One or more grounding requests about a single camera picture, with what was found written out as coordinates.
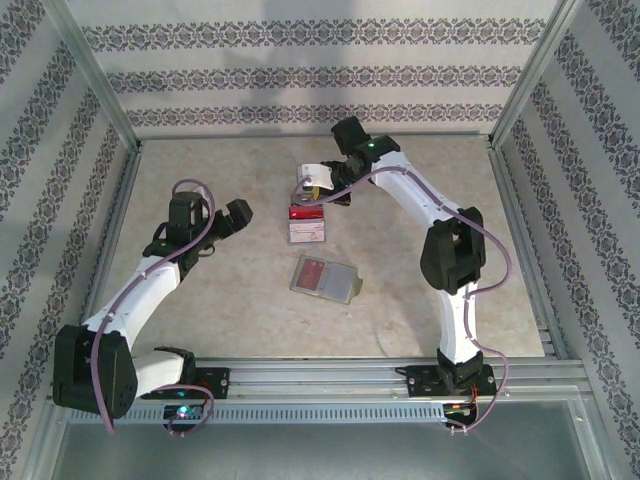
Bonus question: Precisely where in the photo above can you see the aluminium mounting rail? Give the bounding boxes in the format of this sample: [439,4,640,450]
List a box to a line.
[47,355,589,401]

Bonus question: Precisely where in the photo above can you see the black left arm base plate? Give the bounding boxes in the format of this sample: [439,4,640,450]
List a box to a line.
[140,366,233,401]

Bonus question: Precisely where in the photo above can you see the left circuit board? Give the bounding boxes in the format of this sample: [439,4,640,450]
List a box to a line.
[163,403,205,422]

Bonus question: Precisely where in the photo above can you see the olive card holder clear sleeves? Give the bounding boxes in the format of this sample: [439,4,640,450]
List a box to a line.
[288,254,365,305]

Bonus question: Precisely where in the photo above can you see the aluminium side rail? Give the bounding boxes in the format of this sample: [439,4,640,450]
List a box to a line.
[485,139,571,364]
[67,139,146,364]

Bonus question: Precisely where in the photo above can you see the aluminium frame bar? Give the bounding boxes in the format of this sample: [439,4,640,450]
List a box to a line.
[134,130,496,144]

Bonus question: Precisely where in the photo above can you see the aluminium frame post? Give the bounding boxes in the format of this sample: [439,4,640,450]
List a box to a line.
[43,0,144,151]
[487,0,594,151]

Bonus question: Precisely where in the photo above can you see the grey slotted cable duct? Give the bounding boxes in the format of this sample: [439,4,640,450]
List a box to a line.
[67,402,449,425]

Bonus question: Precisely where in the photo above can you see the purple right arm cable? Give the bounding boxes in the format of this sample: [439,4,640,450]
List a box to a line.
[292,167,514,437]

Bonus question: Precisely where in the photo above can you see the grey metal sheet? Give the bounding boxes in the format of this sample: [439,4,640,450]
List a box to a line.
[47,419,609,480]

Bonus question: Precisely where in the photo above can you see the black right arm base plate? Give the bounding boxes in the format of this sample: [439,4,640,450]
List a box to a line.
[407,364,498,400]

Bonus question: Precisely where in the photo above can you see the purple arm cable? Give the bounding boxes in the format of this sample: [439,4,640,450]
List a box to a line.
[89,178,221,439]
[292,167,514,437]

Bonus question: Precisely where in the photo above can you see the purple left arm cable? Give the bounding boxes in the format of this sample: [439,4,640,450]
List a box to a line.
[89,178,221,439]

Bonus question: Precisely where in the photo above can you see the red and white card pack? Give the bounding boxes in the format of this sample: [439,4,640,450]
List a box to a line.
[288,219,328,246]

